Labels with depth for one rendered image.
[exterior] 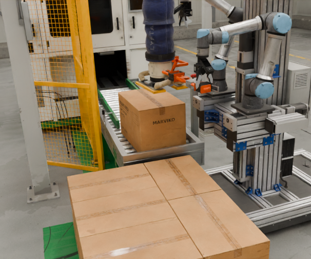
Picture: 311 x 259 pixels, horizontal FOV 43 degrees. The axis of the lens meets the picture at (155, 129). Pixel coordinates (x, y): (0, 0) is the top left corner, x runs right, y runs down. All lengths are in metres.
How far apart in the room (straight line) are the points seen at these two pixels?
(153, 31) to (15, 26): 1.21
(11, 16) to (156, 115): 1.42
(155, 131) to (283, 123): 1.00
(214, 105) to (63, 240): 1.61
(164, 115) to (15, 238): 1.55
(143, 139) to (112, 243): 1.13
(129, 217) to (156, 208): 0.19
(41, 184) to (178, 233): 1.93
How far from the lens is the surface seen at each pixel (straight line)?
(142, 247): 2.26
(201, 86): 2.47
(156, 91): 2.87
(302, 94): 3.21
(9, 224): 3.69
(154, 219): 2.46
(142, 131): 3.15
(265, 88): 2.63
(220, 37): 2.48
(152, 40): 2.92
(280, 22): 2.58
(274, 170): 3.38
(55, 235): 3.41
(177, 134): 3.28
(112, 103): 4.66
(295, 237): 3.33
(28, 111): 3.67
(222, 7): 3.12
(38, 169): 3.87
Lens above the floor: 1.93
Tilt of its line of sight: 21 degrees down
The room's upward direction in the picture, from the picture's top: 3 degrees counter-clockwise
